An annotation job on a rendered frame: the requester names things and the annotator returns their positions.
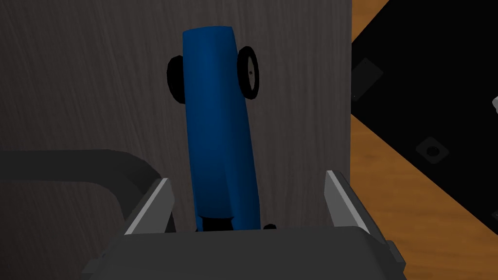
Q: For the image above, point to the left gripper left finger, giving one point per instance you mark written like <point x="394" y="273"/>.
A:
<point x="155" y="212"/>

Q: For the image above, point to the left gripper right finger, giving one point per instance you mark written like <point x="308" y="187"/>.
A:
<point x="342" y="206"/>

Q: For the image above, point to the blue toy car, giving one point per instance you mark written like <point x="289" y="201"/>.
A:
<point x="218" y="136"/>

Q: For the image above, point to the dark grey wooden table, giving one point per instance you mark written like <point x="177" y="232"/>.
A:
<point x="78" y="77"/>

